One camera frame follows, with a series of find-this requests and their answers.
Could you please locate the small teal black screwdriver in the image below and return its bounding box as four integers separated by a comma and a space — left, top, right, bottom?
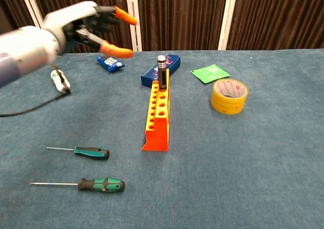
46, 145, 110, 161

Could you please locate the blue cardboard box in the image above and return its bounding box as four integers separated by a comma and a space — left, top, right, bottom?
141, 53, 181, 88

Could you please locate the large green black screwdriver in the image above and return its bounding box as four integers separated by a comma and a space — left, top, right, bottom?
30, 177, 126, 194

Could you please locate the white screen frame post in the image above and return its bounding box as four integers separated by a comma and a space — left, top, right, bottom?
218, 0, 239, 51
18, 0, 49, 28
125, 0, 143, 52

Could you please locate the black cable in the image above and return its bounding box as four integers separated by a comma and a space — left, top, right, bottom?
0, 64, 72, 118

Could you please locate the orange yellow tool holder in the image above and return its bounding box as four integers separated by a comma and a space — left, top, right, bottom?
140, 74, 171, 152

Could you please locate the green sachet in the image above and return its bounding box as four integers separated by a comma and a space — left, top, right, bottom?
190, 64, 231, 84

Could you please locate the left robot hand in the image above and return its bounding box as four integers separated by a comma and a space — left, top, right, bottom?
42, 1, 139, 59

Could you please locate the small white plastic bottle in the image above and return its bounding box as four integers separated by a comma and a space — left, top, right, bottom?
50, 69, 71, 93

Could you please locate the silver black precision screwdriver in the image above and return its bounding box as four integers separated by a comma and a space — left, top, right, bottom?
157, 55, 169, 92

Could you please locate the blue snack packet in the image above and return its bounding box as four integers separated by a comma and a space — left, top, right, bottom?
95, 55, 126, 73

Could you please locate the yellow packing tape roll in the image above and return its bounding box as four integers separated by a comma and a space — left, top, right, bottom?
210, 78, 250, 116

